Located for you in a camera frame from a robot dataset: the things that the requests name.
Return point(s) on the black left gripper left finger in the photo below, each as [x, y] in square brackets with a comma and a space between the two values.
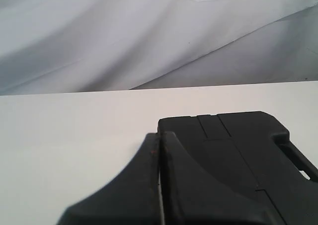
[130, 198]

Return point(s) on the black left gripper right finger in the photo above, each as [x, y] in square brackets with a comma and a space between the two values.
[191, 196]

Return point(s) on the black plastic tool case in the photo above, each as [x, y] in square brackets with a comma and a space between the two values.
[251, 153]

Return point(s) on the white backdrop cloth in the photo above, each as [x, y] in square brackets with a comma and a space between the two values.
[55, 46]

